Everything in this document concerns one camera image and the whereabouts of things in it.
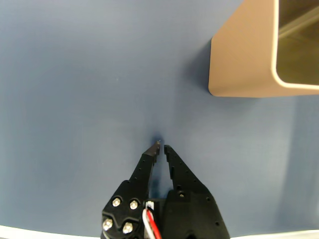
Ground square metal tin container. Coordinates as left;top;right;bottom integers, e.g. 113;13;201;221
208;0;319;98

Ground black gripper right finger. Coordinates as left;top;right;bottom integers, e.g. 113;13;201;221
161;144;230;239

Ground blue table mat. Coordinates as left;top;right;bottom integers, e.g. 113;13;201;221
0;0;319;238

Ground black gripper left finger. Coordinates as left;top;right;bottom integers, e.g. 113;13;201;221
101;140;161;239

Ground red white servo cable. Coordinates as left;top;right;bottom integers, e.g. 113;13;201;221
142;201;162;239

